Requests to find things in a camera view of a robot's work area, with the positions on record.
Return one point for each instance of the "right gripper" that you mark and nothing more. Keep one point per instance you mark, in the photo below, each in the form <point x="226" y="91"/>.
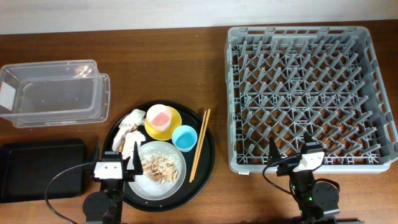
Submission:
<point x="286" y="169"/>

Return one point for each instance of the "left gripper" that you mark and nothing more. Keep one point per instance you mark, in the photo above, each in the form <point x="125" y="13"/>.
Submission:
<point x="129" y="176"/>

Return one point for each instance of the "gold foil wrapper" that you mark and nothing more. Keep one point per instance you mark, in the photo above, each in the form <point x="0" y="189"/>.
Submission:
<point x="127" y="137"/>

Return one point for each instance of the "white tissue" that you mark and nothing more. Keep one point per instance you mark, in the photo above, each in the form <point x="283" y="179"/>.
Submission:
<point x="135" y="117"/>

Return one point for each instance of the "peanut shells and rice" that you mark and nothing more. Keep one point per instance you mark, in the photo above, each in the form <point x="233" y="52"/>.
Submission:
<point x="161" y="168"/>

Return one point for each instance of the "grey round plate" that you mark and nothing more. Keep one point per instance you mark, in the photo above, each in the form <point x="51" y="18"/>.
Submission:
<point x="149" y="190"/>

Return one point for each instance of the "pink cup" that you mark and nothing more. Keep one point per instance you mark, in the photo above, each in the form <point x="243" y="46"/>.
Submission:
<point x="159" y="117"/>

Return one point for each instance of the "light blue cup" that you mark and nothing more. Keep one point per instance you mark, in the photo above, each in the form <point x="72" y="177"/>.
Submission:
<point x="184" y="138"/>

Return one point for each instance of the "yellow bowl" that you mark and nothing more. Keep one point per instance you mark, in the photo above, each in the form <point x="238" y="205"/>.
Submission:
<point x="176" y="121"/>

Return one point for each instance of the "wooden chopstick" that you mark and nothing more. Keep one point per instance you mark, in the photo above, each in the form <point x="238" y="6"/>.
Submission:
<point x="202" y="140"/>
<point x="197" y="147"/>

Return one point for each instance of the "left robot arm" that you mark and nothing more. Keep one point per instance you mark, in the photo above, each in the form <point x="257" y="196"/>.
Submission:
<point x="105" y="205"/>

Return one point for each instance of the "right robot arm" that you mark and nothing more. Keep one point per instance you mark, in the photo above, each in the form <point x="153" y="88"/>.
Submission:
<point x="317" y="199"/>

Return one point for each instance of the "grey dishwasher rack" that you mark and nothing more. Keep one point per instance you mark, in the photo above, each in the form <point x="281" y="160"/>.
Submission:
<point x="285" y="82"/>

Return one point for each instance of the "round black serving tray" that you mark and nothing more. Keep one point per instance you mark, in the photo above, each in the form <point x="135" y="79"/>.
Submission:
<point x="188" y="190"/>

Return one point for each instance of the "clear plastic bin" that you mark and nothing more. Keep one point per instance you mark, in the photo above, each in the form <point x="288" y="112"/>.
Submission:
<point x="54" y="93"/>

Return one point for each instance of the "black rectangular tray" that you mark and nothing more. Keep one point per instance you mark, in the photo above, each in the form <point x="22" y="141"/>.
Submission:
<point x="28" y="167"/>

